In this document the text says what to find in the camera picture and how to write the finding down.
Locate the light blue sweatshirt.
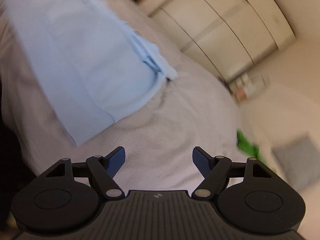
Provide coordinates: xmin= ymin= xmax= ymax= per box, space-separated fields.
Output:
xmin=4 ymin=0 xmax=177 ymax=145

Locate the white bedside shelf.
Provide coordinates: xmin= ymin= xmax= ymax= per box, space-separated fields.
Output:
xmin=228 ymin=73 xmax=270 ymax=103

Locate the cream wardrobe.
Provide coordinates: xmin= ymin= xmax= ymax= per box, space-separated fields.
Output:
xmin=138 ymin=0 xmax=295 ymax=82

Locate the grey checked pillow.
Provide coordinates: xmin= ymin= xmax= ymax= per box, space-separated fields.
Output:
xmin=272 ymin=135 xmax=319 ymax=192

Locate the pink cup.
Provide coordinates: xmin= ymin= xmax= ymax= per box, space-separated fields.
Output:
xmin=234 ymin=89 xmax=247 ymax=102

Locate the green knit garment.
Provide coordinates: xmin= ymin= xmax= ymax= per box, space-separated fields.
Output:
xmin=236 ymin=130 xmax=262 ymax=161

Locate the grey bed cover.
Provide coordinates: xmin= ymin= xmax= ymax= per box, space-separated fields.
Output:
xmin=1 ymin=0 xmax=246 ymax=191

